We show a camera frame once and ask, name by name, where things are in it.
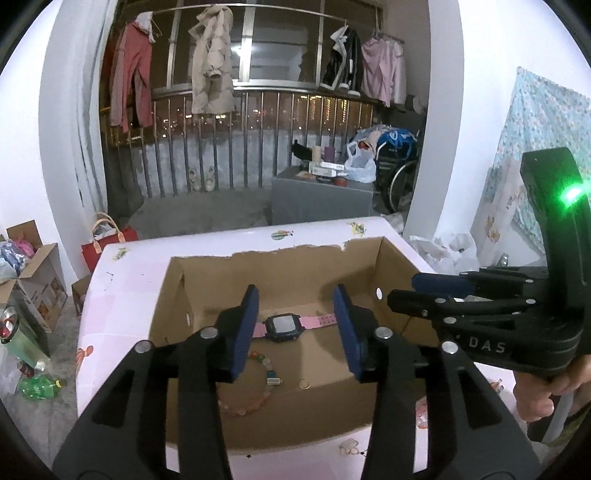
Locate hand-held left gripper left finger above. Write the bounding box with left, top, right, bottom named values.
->
left=53, top=284, right=260, bottom=480

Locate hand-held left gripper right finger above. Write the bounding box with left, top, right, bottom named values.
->
left=332, top=284, right=543, bottom=480

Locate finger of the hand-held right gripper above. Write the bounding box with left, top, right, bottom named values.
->
left=411, top=265, right=551, bottom=300
left=387, top=288, right=551, bottom=333

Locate pink strap watch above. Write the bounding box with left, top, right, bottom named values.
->
left=253, top=313, right=337, bottom=344

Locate multicolour bead bracelet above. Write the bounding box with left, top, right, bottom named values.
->
left=222, top=351, right=282, bottom=416

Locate brown cardboard box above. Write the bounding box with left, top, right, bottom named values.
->
left=148, top=236, right=444, bottom=455

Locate person's right hand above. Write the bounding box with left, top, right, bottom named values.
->
left=512, top=356, right=591, bottom=423

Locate large crumpled white bag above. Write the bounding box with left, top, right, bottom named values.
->
left=406, top=228, right=481, bottom=273

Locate checkered cloth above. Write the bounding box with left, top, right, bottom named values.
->
left=379, top=213, right=407, bottom=236

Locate white printed carton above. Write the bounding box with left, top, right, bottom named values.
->
left=471, top=157, right=527, bottom=268

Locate wheelchair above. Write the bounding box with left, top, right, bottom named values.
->
left=369, top=129, right=421, bottom=215

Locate pink printed table cover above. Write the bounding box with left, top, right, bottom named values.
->
left=76, top=216, right=518, bottom=480

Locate grey cabinet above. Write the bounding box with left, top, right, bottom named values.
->
left=271, top=166, right=375, bottom=227

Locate white plastic bag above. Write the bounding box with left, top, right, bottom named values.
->
left=345, top=141, right=377, bottom=183

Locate red gift bag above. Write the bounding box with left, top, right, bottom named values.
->
left=82, top=212, right=139, bottom=275

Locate blue floral cloth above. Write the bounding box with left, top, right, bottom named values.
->
left=489, top=67, right=591, bottom=259

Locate small brown carton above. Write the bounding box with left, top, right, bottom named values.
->
left=71, top=274, right=93, bottom=317

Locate metal railing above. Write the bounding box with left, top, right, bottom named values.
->
left=99, top=78, right=384, bottom=199

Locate open printed cardboard carton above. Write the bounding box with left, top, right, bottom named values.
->
left=0, top=219, right=70, bottom=344

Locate green plastic bottle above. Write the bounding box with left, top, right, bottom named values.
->
left=16, top=374, right=63, bottom=400

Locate light pink shirt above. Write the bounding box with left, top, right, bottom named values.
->
left=360, top=34, right=407, bottom=107

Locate steel pot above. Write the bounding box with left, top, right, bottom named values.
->
left=0, top=305, right=21, bottom=344

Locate plastic bag of clothes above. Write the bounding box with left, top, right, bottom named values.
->
left=0, top=237, right=38, bottom=282

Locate black and white jacket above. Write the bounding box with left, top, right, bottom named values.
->
left=321, top=25, right=363, bottom=95

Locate beige down jacket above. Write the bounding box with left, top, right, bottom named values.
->
left=189, top=4, right=236, bottom=116

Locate pink hanging coat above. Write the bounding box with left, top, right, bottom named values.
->
left=108, top=11, right=155, bottom=134

